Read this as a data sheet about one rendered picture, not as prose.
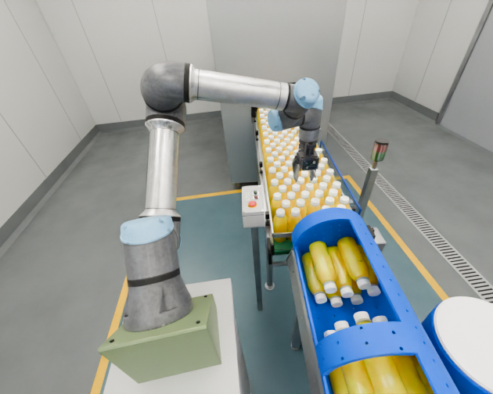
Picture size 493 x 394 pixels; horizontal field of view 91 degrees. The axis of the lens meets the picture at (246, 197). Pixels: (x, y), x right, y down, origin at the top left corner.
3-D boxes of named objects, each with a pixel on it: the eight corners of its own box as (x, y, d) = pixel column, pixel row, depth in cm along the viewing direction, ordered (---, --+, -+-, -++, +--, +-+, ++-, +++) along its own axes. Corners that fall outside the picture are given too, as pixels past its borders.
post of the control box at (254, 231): (257, 310, 184) (249, 216, 120) (257, 305, 187) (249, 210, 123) (263, 309, 184) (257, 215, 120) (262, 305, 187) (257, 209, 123)
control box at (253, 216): (243, 228, 114) (242, 212, 108) (242, 201, 130) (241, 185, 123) (264, 227, 114) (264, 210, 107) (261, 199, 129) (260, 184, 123)
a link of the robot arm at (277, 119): (273, 99, 75) (304, 93, 77) (264, 116, 85) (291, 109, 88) (281, 123, 74) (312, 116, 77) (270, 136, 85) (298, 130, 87)
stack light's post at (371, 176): (336, 284, 195) (371, 170, 126) (335, 280, 199) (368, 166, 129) (341, 284, 195) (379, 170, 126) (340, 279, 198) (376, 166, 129)
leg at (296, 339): (291, 350, 161) (297, 305, 122) (289, 341, 166) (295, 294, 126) (300, 350, 161) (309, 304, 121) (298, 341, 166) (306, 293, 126)
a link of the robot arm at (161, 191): (127, 267, 61) (142, 68, 68) (141, 259, 76) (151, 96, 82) (177, 266, 63) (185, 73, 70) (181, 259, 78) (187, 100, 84)
